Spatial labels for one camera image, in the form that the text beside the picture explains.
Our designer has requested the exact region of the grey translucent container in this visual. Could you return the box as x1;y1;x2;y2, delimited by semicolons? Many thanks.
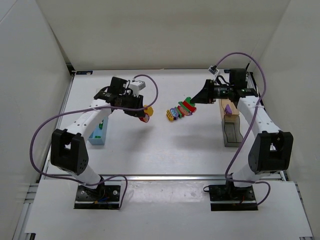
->
221;115;243;148

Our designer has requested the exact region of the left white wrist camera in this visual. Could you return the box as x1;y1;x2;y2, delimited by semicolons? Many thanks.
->
128;80;146;97

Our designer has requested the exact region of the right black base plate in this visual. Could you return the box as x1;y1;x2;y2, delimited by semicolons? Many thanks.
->
203;182;258;212

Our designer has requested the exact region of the orange translucent container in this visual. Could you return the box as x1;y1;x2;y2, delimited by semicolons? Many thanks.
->
219;99;240;122

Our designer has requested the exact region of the yellow purple green lego stack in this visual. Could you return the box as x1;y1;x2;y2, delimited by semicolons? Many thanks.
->
166;106;183;122

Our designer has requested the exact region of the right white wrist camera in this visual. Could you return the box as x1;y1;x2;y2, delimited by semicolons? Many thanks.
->
208;65;220;76

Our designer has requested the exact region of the red green lego stack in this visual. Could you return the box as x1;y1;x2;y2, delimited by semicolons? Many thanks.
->
93;120;104;139
176;96;197;117

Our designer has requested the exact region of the yellow red flower lego stack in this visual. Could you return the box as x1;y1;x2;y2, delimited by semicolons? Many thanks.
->
139;106;154;123

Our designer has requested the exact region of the purple lego piece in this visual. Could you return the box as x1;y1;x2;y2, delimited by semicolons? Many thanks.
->
224;104;233;115

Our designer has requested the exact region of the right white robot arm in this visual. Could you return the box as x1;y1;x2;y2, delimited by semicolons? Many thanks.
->
190;66;294;188

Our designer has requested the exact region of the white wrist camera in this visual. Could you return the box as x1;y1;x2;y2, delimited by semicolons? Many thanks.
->
128;80;146;97
208;65;220;76

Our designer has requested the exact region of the blue container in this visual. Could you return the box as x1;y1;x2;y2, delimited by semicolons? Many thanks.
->
88;117;109;146

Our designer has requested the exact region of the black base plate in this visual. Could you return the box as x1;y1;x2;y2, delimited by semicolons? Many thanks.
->
74;182;121;210
203;182;258;212

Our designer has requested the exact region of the red green top lego stack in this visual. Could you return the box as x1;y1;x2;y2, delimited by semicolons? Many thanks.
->
176;96;197;117

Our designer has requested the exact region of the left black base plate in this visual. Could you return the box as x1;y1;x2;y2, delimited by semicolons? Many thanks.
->
74;182;121;210

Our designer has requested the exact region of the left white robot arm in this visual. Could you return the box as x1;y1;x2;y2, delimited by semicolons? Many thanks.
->
50;76;150;189

